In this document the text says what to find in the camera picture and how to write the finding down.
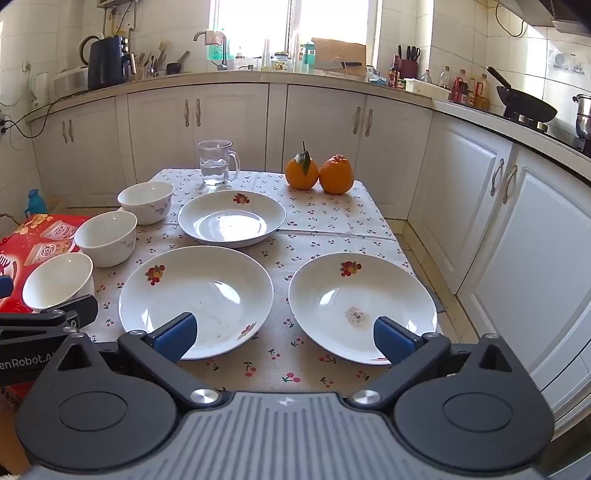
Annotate red printed box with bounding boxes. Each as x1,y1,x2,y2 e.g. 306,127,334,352
0,213,94,403

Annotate white plate with flower print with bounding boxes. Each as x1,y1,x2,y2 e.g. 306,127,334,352
177,190,287,249
288,252,438,366
119,246,274,361

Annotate black wok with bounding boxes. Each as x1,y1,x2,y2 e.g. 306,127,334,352
486,66,559,123

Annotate black power cable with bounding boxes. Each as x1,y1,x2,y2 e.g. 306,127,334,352
4,90,71,140

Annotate orange with leaf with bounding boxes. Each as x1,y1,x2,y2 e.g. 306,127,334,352
285,141,320,190

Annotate wooden cutting board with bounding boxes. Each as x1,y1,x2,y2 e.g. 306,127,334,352
311,37,367,77

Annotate white plastic container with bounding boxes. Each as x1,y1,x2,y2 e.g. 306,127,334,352
403,78,451,103

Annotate utensil holder with utensils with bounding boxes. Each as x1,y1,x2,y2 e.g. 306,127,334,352
133,41,168,79

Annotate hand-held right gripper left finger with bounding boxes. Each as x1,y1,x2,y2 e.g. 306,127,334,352
55,312,222,414

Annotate metal faucet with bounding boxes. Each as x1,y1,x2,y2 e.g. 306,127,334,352
193,30,230,71

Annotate blue thermos jug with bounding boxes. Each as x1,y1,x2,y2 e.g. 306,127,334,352
25,188,48,217

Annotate cherry print tablecloth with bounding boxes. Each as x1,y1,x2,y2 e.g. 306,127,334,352
85,168,445,409

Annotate yellow oil bottle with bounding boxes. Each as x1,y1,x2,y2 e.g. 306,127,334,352
474,74,490,110

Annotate window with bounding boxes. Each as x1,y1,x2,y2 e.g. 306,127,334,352
209,0,380,71

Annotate dark kettle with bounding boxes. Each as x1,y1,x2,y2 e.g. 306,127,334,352
79,34,102,68

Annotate kitchen countertop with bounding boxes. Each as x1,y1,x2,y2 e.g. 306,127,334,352
25,68,591,155

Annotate steel pot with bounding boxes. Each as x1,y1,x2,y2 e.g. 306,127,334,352
572,93,591,140

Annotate white kitchen cabinet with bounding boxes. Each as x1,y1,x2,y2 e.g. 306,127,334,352
28,82,591,444

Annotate white electric kettle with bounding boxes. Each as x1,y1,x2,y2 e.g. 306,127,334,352
30,71,51,108

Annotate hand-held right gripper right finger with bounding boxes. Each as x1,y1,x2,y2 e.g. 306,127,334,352
346,316,528,411

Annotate green dish soap bottle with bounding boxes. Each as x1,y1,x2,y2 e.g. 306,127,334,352
205,29,226,61

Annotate white bowl with purple print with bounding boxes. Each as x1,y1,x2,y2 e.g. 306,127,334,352
117,181,175,226
74,210,138,268

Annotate bumpy orange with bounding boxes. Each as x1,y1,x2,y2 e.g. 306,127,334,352
318,154,355,195

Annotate range hood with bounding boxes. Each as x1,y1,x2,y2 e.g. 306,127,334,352
496,0,591,33

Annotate wall sticker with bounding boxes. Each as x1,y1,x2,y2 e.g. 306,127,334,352
551,52,585,75

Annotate black air fryer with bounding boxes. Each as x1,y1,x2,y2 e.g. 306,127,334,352
87,36,133,90

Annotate glass mug with water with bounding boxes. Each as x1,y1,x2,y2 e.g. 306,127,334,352
198,140,242,186

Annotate red knife block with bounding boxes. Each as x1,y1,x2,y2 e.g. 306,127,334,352
397,45,422,80

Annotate gas stove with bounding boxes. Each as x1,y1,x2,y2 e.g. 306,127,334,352
502,113,591,154

